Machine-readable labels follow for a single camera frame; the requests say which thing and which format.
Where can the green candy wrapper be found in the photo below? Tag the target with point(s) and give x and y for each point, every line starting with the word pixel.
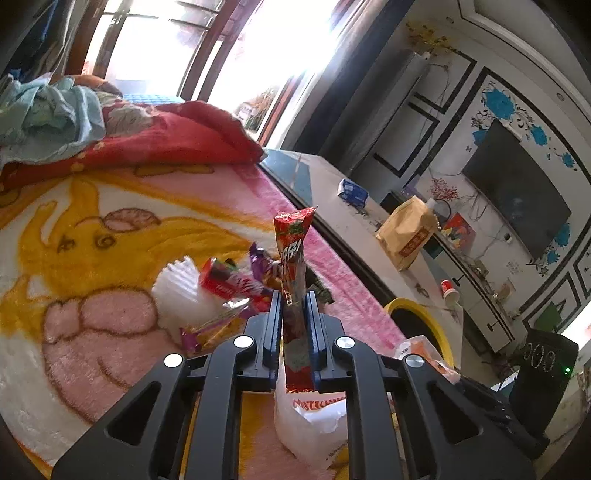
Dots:
pixel 321 290

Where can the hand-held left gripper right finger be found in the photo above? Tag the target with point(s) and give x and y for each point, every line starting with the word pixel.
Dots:
pixel 310 325

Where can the red blanket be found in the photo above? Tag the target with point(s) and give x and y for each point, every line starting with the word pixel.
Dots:
pixel 184 134

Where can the dark curtain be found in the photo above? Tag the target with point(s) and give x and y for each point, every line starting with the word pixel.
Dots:
pixel 332 106

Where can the brown window frame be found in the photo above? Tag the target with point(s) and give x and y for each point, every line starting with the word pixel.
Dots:
pixel 207 55

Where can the green plastic object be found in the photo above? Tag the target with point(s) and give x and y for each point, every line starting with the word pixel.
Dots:
pixel 549 317

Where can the yellow artificial flowers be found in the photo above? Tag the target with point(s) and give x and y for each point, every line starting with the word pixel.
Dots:
pixel 429 39

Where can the yellow trash bin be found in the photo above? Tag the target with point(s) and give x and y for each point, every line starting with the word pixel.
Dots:
pixel 401 302

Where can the white television cabinet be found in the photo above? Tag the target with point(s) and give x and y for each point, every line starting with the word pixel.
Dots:
pixel 480 304

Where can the black speaker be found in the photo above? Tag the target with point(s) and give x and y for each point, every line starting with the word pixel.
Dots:
pixel 545 369

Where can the white paper cupcake liner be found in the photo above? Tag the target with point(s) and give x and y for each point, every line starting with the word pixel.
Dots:
pixel 178 286

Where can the wall television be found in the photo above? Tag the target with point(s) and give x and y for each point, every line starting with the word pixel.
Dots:
pixel 517 189

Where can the white vase with red flowers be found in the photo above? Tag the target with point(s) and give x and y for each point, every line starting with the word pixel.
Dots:
pixel 443 191

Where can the grey coffee table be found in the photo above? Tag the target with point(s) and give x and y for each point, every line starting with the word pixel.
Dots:
pixel 332 203

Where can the light blue cloth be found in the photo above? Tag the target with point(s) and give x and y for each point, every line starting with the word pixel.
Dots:
pixel 55 115

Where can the purple foil candy wrapper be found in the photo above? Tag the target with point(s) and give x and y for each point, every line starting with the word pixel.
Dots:
pixel 261 263

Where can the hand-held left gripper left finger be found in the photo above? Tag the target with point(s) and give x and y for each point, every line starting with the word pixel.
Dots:
pixel 276 323

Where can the brown pillow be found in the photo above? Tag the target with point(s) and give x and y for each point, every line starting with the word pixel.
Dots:
pixel 94 84

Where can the short red snack wrapper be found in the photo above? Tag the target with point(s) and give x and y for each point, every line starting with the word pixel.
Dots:
pixel 221 281

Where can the blue packet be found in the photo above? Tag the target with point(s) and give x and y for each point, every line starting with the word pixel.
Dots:
pixel 353 191

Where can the red paper cup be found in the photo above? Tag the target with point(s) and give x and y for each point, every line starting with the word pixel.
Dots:
pixel 449 290

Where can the blue bed sheet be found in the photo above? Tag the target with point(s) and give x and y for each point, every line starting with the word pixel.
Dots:
pixel 147 98

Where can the grey standing air conditioner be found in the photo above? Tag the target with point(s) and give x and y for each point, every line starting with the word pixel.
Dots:
pixel 392 115

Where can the orange plastic bag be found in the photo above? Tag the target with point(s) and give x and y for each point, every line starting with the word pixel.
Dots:
pixel 425 346

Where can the long red snack wrapper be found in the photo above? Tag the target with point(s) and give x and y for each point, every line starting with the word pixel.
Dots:
pixel 291 249

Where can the brown paper bag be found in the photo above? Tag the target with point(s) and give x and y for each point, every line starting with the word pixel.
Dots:
pixel 406 230

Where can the white plastic wrapper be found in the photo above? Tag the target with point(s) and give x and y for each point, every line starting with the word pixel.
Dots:
pixel 309 429

